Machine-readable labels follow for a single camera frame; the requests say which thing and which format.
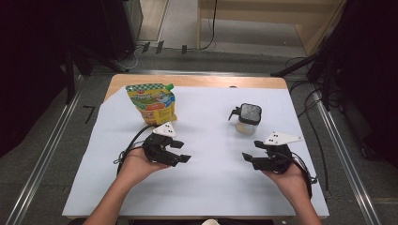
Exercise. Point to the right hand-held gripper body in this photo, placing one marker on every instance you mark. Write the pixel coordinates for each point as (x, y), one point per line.
(275, 161)

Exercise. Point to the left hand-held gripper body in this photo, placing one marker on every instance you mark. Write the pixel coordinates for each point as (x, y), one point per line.
(156, 150)

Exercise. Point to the glass jar with black lid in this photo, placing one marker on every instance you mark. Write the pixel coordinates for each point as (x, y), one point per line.
(248, 117)

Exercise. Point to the yellow pouch with green cap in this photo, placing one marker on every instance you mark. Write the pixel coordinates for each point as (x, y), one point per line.
(153, 103)

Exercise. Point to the person's left hand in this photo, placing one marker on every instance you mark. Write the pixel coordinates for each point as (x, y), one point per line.
(137, 168)

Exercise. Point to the person's right hand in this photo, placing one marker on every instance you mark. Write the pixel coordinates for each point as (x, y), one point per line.
(291, 184)

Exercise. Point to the black tripod stand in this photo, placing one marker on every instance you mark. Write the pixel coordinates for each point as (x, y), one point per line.
(70, 81)

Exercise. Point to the dark cabinet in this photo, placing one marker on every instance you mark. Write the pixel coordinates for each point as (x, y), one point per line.
(122, 25)

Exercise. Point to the light wooden shelf unit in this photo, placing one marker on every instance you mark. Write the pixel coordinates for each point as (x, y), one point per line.
(250, 11)

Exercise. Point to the metal floor rail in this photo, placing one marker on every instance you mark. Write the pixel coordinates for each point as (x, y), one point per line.
(47, 150)
(344, 156)

